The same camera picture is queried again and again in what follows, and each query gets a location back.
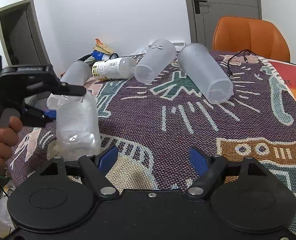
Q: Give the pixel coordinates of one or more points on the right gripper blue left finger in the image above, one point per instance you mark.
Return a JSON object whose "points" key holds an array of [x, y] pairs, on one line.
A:
{"points": [[107, 159]]}

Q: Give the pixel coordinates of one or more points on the grey frosted tapered cup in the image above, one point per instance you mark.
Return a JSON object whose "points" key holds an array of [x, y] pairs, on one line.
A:
{"points": [[77, 74]]}

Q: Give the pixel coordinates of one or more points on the person's left hand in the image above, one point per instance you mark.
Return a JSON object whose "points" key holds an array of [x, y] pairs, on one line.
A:
{"points": [[8, 139]]}

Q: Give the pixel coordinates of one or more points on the tall frosted plastic cup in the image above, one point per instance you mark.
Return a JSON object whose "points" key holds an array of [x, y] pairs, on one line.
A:
{"points": [[208, 76]]}

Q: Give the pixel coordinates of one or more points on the small frosted plastic cup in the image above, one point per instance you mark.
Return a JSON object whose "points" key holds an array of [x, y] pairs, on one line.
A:
{"points": [[161, 53]]}

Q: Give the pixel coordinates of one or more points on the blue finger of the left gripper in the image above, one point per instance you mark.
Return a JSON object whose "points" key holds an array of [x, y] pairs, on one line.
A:
{"points": [[51, 114]]}

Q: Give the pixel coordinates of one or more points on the dark doorway frame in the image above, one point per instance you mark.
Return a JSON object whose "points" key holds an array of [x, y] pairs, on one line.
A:
{"points": [[20, 35]]}

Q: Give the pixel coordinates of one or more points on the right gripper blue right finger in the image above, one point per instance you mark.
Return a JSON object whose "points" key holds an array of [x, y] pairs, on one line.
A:
{"points": [[199, 160]]}

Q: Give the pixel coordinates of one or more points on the clear crinkled plastic cup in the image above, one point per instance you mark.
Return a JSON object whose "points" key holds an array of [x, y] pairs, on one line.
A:
{"points": [[77, 128]]}

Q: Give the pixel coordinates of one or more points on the orange chair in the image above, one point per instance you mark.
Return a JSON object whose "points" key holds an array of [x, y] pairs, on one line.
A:
{"points": [[235, 34]]}

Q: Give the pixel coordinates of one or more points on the black door handle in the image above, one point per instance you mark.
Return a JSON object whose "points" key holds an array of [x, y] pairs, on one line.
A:
{"points": [[197, 5]]}

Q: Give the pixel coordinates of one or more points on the grey door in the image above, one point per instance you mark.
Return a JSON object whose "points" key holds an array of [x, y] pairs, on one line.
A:
{"points": [[202, 26]]}

